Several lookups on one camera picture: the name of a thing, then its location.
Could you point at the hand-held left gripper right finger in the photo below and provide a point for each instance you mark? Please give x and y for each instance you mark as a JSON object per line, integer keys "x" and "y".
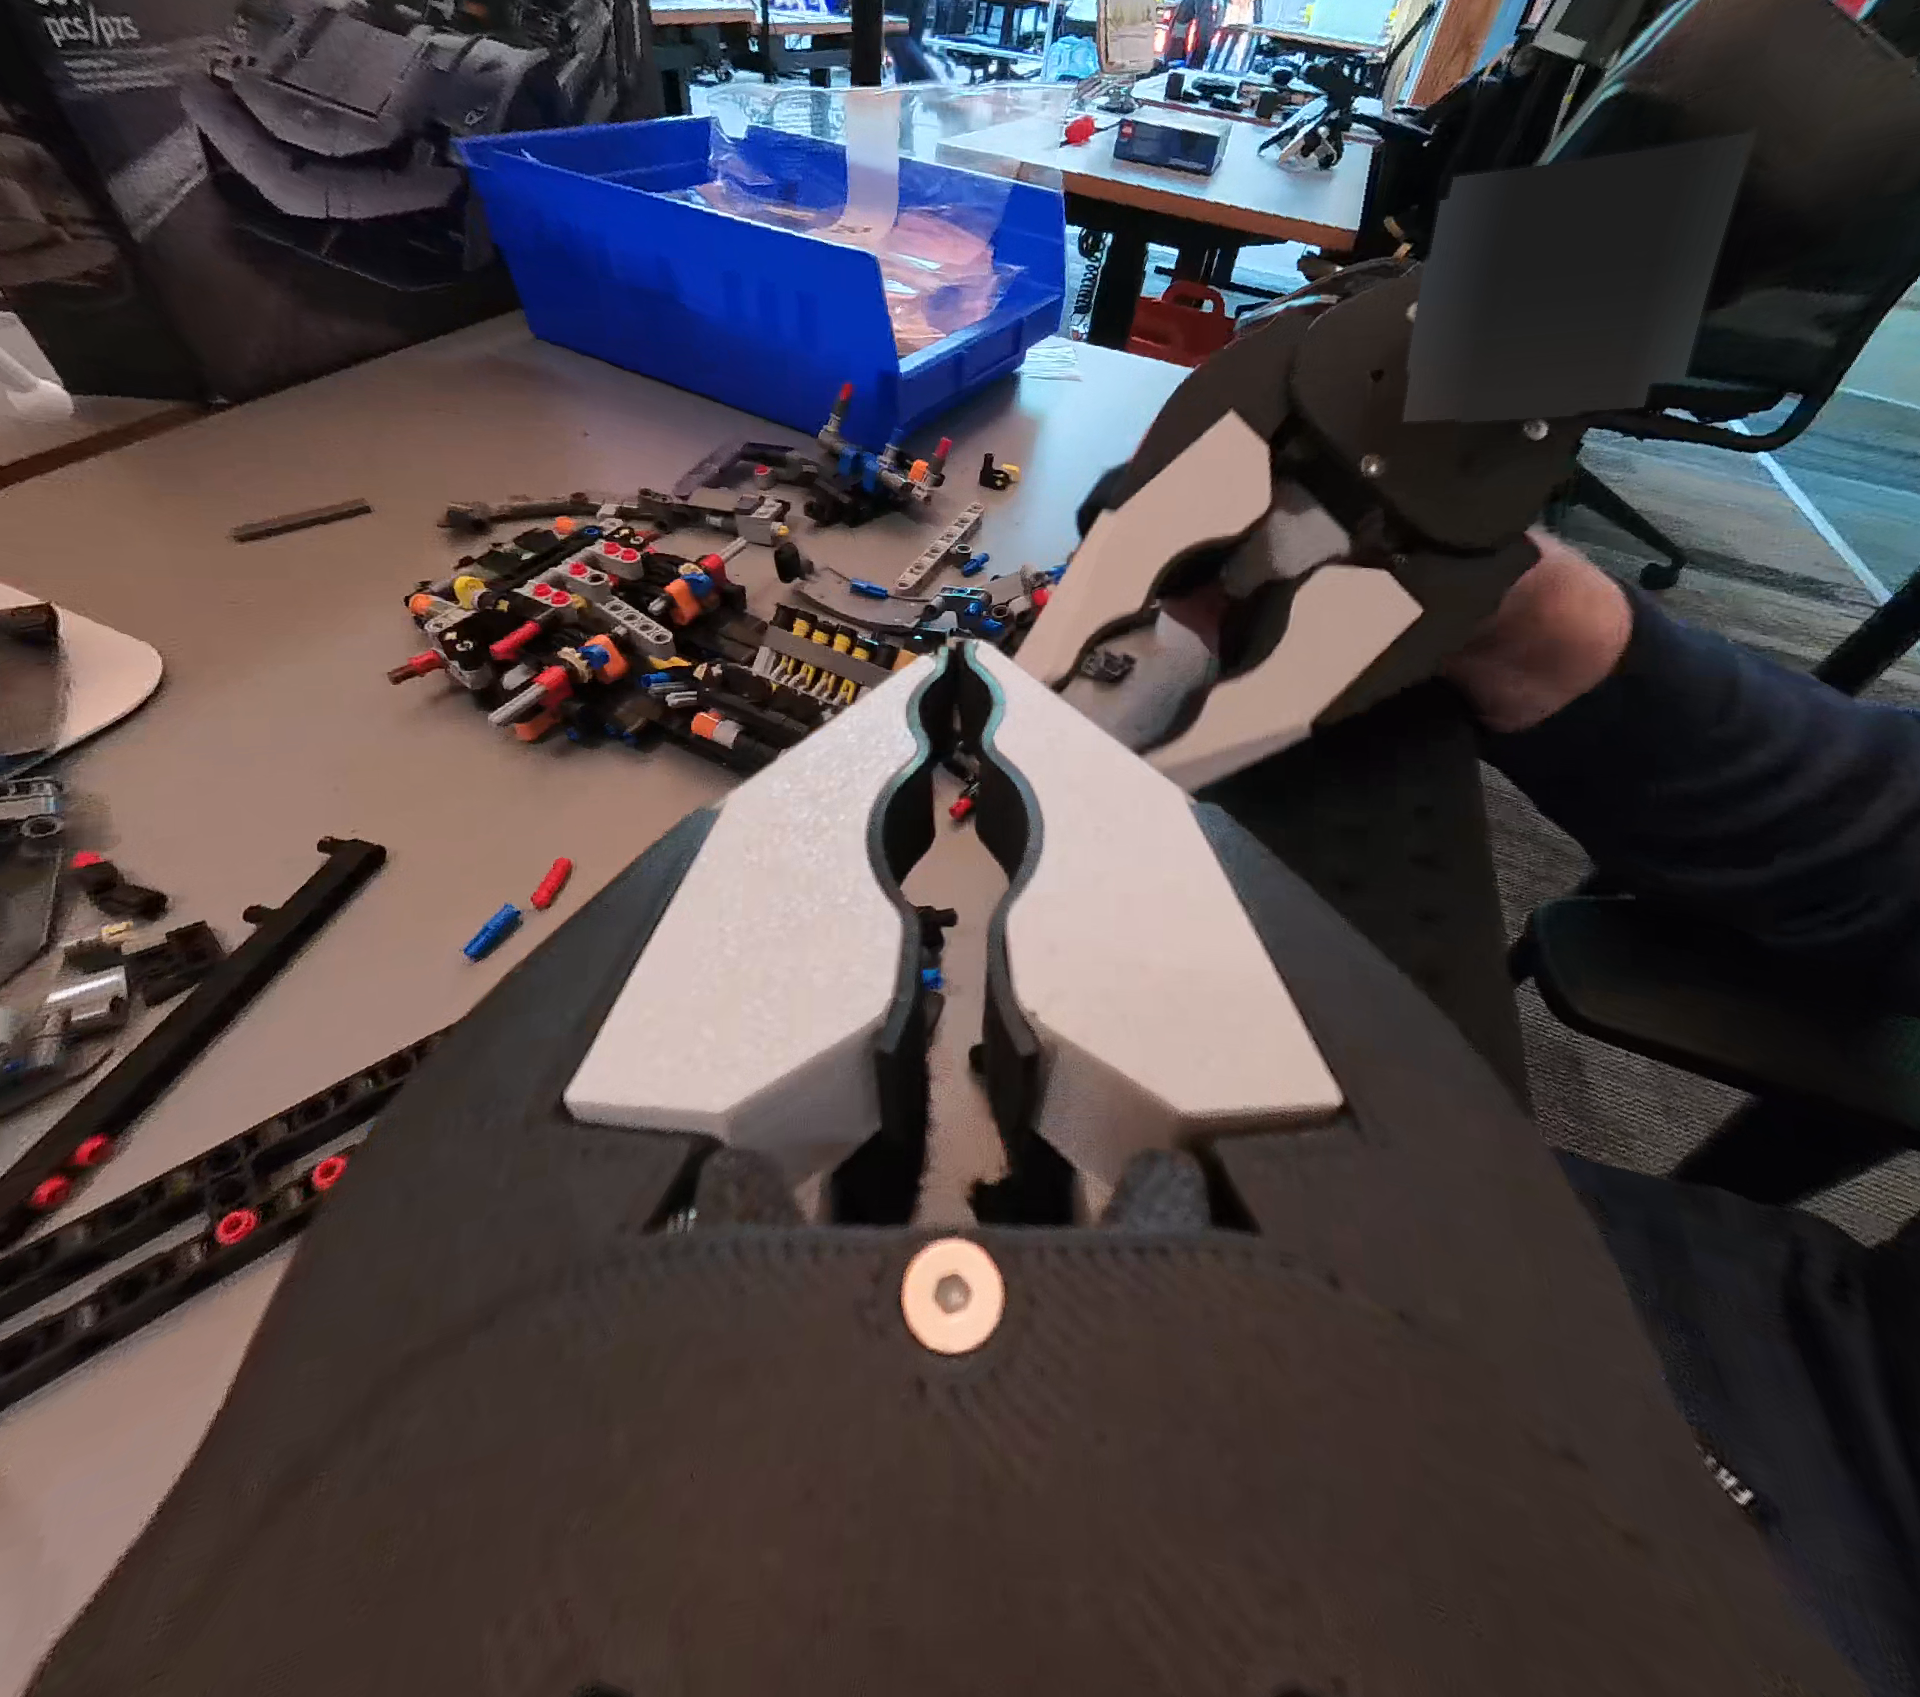
{"x": 1171, "y": 977}

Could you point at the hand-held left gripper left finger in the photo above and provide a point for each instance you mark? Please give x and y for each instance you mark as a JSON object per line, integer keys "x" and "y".
{"x": 750, "y": 977}

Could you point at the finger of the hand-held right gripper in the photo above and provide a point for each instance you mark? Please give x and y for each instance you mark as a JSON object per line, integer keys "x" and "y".
{"x": 1320, "y": 663}
{"x": 1154, "y": 514}

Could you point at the black lego frame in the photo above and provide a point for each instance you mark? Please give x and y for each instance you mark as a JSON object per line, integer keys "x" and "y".
{"x": 180, "y": 1218}

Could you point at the light grey lego beam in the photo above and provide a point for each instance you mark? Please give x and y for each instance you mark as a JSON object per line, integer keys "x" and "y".
{"x": 942, "y": 549}

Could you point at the red lego pin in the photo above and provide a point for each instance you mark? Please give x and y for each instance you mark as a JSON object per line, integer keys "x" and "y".
{"x": 550, "y": 886}

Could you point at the blue lego pin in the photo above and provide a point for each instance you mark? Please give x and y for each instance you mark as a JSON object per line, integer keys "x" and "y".
{"x": 491, "y": 933}

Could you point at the blue grey lego piston assembly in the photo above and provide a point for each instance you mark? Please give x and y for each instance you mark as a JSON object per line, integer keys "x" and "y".
{"x": 878, "y": 475}

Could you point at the grey lego panel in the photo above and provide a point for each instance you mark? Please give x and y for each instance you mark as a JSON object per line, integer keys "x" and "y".
{"x": 855, "y": 609}

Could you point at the multicolour lego chassis assembly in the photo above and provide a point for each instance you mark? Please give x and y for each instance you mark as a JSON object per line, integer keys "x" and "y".
{"x": 631, "y": 647}

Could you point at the dark blue lego panel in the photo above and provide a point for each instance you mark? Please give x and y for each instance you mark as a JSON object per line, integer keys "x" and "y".
{"x": 729, "y": 468}

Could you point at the dark grey lego driveshaft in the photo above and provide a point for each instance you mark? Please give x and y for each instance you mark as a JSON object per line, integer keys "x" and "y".
{"x": 525, "y": 516}

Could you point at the long black lego beam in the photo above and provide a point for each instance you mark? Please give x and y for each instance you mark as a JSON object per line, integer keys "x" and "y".
{"x": 195, "y": 1024}

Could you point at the dark grey lego axle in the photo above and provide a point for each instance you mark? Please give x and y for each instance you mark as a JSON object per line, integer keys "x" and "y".
{"x": 301, "y": 522}

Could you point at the grey lego subassembly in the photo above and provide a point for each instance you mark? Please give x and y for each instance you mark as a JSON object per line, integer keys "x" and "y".
{"x": 60, "y": 993}

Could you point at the person's right hand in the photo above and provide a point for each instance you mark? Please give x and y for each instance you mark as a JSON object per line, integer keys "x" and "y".
{"x": 1544, "y": 647}

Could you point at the clear plastic bag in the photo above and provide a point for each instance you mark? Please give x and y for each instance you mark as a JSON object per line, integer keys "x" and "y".
{"x": 930, "y": 196}

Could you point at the blue storage bin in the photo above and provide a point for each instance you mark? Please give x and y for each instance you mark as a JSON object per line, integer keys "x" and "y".
{"x": 675, "y": 257}

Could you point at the person's dark blue trousers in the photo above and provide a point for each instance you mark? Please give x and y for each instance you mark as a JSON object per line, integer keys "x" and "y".
{"x": 1771, "y": 1398}

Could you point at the white book stand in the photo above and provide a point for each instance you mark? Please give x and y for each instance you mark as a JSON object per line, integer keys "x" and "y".
{"x": 74, "y": 677}

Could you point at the dark printed cardboard box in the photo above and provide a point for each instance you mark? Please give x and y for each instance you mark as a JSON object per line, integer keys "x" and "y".
{"x": 301, "y": 76}

